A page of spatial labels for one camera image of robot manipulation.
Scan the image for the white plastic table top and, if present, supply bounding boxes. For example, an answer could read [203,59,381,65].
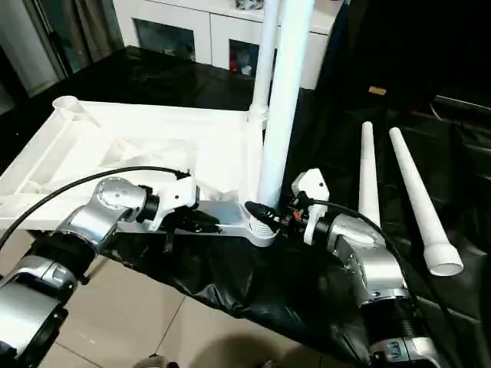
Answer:
[0,96,278,248]

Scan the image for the white plastic table leg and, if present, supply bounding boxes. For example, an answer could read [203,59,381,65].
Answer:
[247,0,284,133]
[247,0,318,242]
[388,128,465,278]
[358,121,383,228]

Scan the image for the black table mat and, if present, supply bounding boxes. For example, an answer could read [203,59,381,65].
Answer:
[0,44,491,368]

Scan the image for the dark brown round object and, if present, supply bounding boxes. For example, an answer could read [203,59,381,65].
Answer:
[140,354,170,368]

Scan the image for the white glass-door cabinet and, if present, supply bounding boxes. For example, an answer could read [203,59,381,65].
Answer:
[113,0,333,92]

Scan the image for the black long bar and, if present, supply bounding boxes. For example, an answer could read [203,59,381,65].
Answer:
[433,95,491,113]

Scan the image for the grey curtain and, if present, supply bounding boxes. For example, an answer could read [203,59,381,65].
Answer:
[0,0,124,97]

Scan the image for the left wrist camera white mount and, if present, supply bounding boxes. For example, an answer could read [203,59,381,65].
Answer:
[147,170,201,233]

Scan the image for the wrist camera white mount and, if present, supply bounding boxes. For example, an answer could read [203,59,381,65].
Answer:
[147,170,201,233]
[291,168,331,245]

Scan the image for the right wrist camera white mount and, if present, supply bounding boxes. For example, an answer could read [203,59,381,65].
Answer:
[291,168,331,245]

